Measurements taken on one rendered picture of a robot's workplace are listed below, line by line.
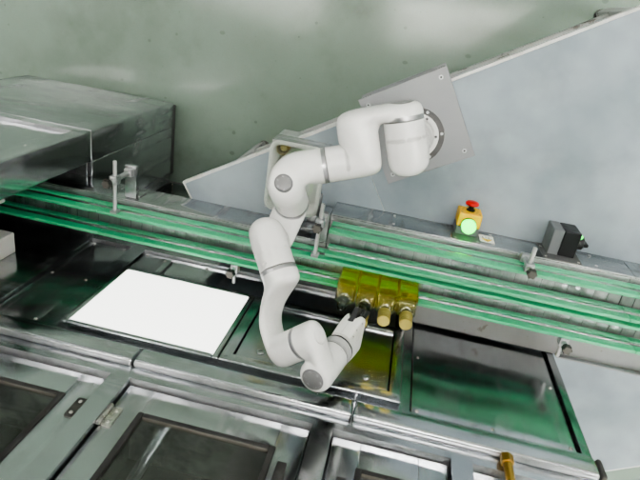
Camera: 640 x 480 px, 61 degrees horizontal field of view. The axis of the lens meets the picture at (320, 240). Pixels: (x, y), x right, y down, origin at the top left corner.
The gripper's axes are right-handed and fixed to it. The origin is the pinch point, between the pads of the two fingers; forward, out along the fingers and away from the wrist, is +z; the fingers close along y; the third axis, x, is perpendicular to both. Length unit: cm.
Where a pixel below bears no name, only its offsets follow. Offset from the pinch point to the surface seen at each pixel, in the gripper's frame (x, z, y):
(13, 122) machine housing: 132, 6, 23
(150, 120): 120, 59, 20
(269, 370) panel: 15.8, -17.9, -11.7
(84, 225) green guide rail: 96, 0, -2
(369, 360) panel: -3.8, 2.5, -12.4
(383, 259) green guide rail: 4.1, 27.0, 6.2
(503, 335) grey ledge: -35, 41, -13
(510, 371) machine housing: -40, 28, -16
